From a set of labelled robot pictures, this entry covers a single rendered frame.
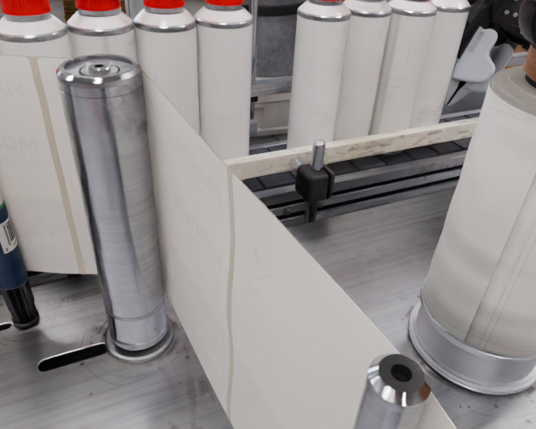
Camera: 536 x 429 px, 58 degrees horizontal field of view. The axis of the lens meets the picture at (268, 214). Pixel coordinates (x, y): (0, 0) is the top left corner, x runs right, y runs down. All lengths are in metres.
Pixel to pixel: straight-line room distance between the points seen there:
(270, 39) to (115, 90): 0.55
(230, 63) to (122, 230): 0.22
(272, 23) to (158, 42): 0.36
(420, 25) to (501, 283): 0.32
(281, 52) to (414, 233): 0.40
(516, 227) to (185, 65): 0.29
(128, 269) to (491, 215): 0.20
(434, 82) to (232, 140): 0.25
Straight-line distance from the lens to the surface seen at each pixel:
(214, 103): 0.46
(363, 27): 0.51
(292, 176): 0.52
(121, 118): 0.24
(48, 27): 0.41
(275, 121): 0.71
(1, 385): 0.35
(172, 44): 0.42
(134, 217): 0.26
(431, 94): 0.60
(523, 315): 0.31
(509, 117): 0.26
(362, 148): 0.53
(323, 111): 0.51
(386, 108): 0.56
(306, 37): 0.49
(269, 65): 0.76
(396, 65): 0.55
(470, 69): 0.62
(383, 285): 0.40
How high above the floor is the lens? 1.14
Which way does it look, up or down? 35 degrees down
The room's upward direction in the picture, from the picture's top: 3 degrees clockwise
